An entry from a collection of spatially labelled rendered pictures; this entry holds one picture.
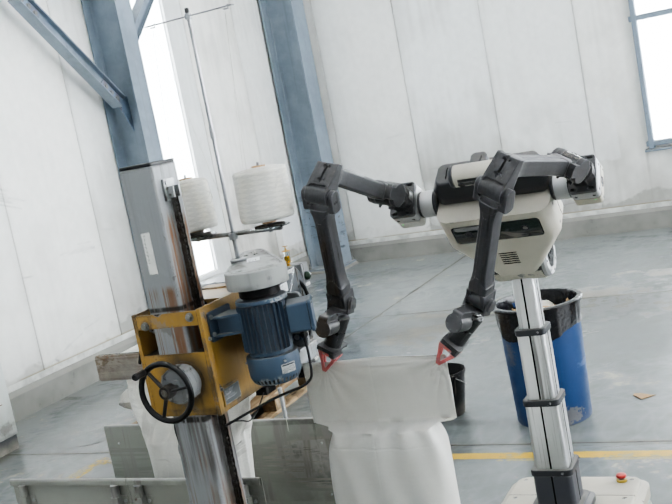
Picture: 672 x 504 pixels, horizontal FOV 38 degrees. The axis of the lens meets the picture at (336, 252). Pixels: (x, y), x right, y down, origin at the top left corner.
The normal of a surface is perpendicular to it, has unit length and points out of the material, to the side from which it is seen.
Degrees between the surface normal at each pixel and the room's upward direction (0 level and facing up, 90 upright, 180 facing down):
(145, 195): 90
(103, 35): 90
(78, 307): 90
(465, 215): 40
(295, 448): 90
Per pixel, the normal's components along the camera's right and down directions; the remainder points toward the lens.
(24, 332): 0.89, -0.11
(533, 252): -0.20, 0.78
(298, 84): -0.42, 0.20
